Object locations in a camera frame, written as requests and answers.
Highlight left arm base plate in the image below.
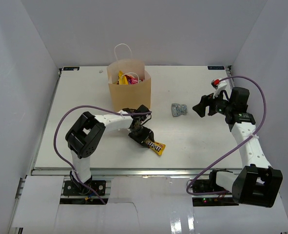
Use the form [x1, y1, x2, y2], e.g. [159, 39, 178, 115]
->
[62, 180, 106, 196]

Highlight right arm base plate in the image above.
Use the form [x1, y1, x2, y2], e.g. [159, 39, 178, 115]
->
[190, 179, 238, 207]

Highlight yellow snack bar packet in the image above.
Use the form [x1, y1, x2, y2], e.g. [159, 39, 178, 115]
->
[118, 71, 129, 85]

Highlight silver foil snack packet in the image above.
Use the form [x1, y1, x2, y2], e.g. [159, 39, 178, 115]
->
[171, 103, 188, 117]

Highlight brown paper bag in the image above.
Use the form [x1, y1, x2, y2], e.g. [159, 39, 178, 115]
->
[107, 48, 152, 112]

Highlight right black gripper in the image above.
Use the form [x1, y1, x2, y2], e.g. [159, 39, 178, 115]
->
[192, 88, 233, 118]

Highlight aluminium table frame rail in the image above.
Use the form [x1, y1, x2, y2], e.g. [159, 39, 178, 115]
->
[31, 168, 202, 176]

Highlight yellow M&M's packet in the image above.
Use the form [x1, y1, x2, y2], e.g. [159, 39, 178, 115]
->
[145, 139, 166, 156]

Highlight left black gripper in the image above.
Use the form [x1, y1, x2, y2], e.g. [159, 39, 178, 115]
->
[127, 125, 154, 148]

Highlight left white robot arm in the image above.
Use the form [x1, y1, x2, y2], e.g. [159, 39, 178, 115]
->
[65, 105, 154, 195]

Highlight colourful Fox's candy bag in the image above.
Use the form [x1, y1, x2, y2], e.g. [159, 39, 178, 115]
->
[114, 73, 144, 85]

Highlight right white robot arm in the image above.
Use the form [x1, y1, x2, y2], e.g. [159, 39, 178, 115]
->
[192, 87, 283, 208]

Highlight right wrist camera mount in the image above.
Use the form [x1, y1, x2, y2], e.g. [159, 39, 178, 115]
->
[211, 79, 227, 98]

